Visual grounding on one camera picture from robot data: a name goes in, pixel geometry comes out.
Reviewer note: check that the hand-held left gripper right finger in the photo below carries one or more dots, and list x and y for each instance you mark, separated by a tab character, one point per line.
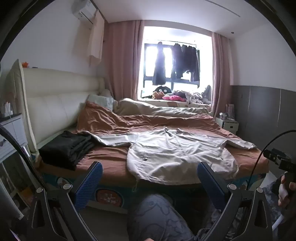
211	185

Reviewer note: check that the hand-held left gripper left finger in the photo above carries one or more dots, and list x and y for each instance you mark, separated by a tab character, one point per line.
90	183

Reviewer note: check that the beige jacket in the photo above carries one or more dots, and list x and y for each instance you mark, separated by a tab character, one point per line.
175	157

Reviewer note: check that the black folded clothes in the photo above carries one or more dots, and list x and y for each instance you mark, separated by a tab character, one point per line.
62	148

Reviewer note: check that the pile of pale clothes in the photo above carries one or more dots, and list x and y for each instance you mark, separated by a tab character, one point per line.
192	97

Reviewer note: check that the person's right hand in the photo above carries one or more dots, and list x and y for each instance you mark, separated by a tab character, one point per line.
291	194

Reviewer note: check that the printed bed base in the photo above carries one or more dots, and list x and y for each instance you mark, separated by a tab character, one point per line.
108	197

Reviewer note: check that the white nightstand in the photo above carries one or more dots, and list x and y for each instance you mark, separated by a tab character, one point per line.
227	126

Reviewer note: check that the person's leg in patterned trousers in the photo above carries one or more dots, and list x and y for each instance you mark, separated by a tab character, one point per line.
157	220

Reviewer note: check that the small metal cup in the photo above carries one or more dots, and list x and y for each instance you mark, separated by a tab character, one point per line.
222	115

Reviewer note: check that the upright striped books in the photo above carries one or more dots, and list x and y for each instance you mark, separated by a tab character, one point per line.
230	111

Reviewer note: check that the bed with brown blanket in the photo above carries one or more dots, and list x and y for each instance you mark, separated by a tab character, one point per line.
148	122

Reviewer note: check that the pale patterned pillow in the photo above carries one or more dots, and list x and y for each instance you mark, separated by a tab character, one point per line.
101	100

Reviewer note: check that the white pillow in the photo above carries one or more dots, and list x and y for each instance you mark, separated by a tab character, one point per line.
106	93

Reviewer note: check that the grey plush toy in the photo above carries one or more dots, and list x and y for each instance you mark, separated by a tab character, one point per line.
207	92

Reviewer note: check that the white bedside cabinet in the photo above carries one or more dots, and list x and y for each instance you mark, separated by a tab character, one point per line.
13	129

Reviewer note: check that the beige duvet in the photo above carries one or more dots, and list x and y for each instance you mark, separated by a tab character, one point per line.
148	109

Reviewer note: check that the pink plush toy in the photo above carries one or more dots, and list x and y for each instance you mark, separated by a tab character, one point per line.
173	98

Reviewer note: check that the cream padded headboard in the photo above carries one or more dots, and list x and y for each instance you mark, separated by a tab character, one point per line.
53	92

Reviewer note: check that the orange plush toy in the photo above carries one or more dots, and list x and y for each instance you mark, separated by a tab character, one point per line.
158	95

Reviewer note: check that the black round plush toy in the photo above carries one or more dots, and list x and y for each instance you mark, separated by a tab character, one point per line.
163	89

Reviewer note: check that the pink curtain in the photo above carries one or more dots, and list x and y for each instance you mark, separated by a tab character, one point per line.
124	60
219	76

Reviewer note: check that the white bottle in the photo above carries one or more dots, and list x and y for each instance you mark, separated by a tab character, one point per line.
8	109

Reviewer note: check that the window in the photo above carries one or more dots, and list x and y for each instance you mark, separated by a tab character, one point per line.
148	69

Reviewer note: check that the dark hanging coats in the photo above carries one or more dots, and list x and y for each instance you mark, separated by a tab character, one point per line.
185	60

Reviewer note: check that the small orange toy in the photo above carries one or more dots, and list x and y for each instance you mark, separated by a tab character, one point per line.
26	64

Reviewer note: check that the cream hanging cloth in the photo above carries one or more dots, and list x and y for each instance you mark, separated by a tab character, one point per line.
96	39

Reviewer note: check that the white air conditioner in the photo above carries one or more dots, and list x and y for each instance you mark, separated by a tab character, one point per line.
83	10

